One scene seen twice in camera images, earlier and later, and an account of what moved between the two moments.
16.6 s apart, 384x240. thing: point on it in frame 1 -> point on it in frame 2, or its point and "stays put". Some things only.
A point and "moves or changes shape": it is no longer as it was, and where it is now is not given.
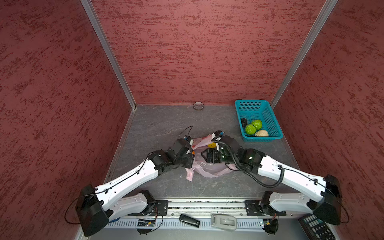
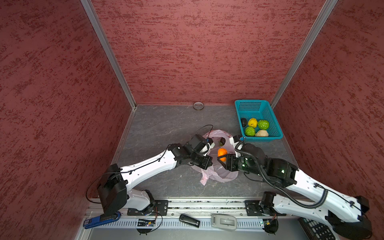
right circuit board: (270, 225) stays put
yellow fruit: (212, 145) -> (252, 122)
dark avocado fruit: (244, 122) stays put
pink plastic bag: (200, 166) moves or changes shape
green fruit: (250, 129) stays put
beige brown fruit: (262, 133) stays put
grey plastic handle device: (224, 221) stays put
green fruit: (257, 123) -> (263, 124)
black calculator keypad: (315, 229) stays put
